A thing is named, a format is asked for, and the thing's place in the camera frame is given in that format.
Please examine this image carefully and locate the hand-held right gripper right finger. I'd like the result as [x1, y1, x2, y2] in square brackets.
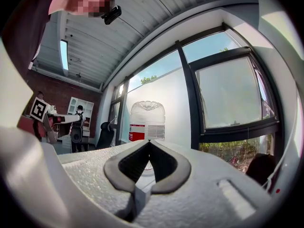
[134, 139, 273, 228]

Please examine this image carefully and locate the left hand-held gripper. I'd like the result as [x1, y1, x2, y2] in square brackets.
[29, 97, 82, 145]

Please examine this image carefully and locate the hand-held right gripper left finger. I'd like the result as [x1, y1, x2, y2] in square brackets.
[57, 140, 151, 224]

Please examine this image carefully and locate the white display cabinet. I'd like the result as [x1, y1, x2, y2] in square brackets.
[67, 96, 95, 138]

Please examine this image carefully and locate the clear large water bottle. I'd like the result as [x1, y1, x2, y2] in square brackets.
[129, 100, 166, 143]

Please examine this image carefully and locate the open frosted window sash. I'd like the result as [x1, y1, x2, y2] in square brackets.
[189, 47, 280, 136]

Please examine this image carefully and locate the black office chair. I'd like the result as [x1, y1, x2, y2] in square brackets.
[95, 122, 117, 150]

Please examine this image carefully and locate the red furniture piece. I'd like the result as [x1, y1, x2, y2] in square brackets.
[17, 114, 46, 138]

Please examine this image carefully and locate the dark round object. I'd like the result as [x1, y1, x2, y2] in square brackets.
[245, 152, 277, 186]

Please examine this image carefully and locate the long ceiling light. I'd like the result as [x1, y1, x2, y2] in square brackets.
[59, 39, 70, 71]

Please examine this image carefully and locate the person's dark shirt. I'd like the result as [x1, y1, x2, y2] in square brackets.
[1, 0, 69, 80]

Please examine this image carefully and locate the black head-worn camera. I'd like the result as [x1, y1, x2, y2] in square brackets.
[101, 5, 123, 25]

